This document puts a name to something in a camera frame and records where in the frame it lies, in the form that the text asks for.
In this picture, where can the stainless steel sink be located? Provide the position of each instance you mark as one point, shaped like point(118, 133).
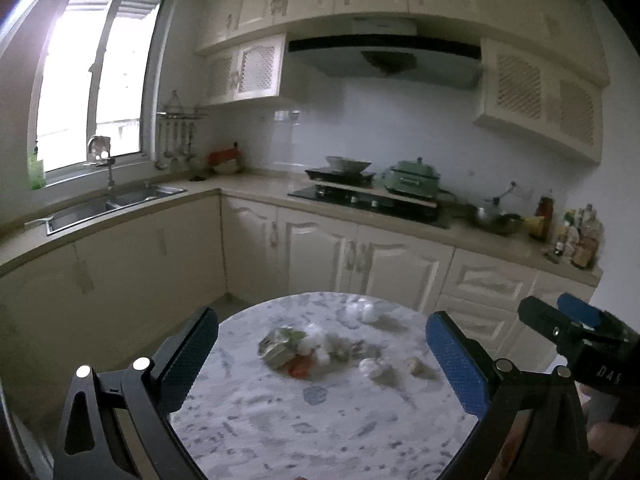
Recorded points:
point(130, 200)

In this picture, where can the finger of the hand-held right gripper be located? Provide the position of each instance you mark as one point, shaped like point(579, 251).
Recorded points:
point(580, 307)
point(547, 322)

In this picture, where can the metal wok with lid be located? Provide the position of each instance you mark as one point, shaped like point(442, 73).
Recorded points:
point(492, 217)

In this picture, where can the kitchen window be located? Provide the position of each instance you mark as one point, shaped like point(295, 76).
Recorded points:
point(65, 85)

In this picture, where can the cream sink base cabinet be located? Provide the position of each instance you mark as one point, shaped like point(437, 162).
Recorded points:
point(125, 280)

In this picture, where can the dark sauce bottle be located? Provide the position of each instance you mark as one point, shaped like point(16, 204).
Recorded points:
point(546, 215)

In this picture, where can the small beige scrap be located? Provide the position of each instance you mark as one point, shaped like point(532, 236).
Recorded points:
point(416, 366)

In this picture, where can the hanging metal utensil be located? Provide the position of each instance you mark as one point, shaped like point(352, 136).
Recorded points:
point(175, 150)
point(162, 160)
point(193, 155)

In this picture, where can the metal sink faucet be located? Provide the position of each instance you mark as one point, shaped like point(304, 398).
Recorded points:
point(109, 170)

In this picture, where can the black range hood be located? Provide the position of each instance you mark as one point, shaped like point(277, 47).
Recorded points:
point(390, 62)

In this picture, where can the black gas stove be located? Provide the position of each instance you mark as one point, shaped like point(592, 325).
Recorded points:
point(385, 210)

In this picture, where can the cream lattice corner cabinet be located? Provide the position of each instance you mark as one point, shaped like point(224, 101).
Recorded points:
point(255, 72)

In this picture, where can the cream lattice wall cabinet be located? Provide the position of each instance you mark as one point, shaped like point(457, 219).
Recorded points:
point(540, 100)

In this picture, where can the grey wrapper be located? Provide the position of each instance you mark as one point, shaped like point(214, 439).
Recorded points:
point(347, 347)

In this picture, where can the cream cabinet drawer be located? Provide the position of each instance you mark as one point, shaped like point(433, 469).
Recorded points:
point(475, 320)
point(490, 277)

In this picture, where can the person's right hand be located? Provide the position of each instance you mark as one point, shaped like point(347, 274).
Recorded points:
point(610, 437)

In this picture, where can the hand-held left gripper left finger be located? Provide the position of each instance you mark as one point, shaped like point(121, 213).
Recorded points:
point(187, 355)

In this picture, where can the red orange wrapper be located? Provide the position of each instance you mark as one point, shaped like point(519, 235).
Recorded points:
point(299, 367)

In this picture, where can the metal utensil rack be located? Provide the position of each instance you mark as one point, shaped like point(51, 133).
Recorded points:
point(182, 114)

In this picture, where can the yellow container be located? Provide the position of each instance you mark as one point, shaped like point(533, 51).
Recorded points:
point(534, 227)

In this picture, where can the cream stove base cabinet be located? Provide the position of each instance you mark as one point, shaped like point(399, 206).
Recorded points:
point(325, 255)

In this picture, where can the red and white container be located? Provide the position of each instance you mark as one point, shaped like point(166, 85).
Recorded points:
point(224, 161)

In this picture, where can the row of condiment bottles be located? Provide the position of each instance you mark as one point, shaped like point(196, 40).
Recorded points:
point(580, 242)

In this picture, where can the small dark dish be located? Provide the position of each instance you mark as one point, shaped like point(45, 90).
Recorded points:
point(198, 178)

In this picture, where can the white wall socket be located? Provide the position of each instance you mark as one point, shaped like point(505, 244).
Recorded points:
point(286, 115)

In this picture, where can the white wide bowl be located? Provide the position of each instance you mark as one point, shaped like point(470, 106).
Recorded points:
point(348, 164)

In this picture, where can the green electric cooking pot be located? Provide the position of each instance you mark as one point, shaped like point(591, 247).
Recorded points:
point(412, 180)

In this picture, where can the cream narrow base cabinet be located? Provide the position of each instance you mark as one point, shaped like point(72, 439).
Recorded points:
point(547, 285)

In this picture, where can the green plastic bottle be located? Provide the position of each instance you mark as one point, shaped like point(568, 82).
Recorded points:
point(36, 172)

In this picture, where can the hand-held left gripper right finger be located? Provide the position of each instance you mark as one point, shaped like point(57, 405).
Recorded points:
point(452, 360)

